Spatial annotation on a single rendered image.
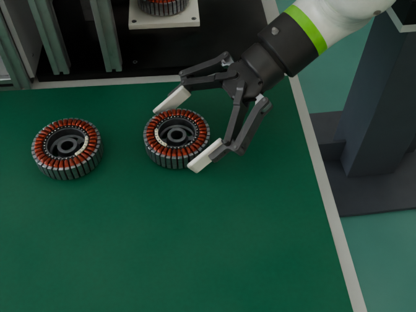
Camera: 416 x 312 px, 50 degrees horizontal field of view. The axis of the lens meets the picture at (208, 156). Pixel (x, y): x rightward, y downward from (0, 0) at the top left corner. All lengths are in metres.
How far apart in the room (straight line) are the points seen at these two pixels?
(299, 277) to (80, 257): 0.31
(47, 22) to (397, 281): 1.25
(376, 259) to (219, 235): 0.97
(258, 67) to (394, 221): 1.07
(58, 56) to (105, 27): 0.11
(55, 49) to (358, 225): 1.15
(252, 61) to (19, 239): 0.45
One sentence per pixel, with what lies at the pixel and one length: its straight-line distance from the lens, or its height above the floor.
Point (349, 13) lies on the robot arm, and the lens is 0.64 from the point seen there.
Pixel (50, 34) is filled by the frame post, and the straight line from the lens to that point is 0.88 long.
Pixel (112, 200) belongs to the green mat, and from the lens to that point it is 0.73.
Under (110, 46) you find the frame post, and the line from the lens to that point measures 0.87.
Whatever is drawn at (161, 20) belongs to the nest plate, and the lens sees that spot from 1.00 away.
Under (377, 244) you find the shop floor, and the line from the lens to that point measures 1.62.
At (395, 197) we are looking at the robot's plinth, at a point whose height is 0.02.
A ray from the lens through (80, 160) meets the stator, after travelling 0.75.
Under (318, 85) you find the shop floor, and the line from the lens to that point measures 2.04.
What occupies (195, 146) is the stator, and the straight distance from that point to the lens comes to 0.73.
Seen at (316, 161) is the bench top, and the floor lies 0.75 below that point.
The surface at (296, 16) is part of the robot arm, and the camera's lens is 0.73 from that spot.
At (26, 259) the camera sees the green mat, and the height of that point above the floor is 0.75.
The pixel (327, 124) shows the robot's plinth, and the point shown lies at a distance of 1.86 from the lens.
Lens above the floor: 1.36
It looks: 52 degrees down
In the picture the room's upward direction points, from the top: straight up
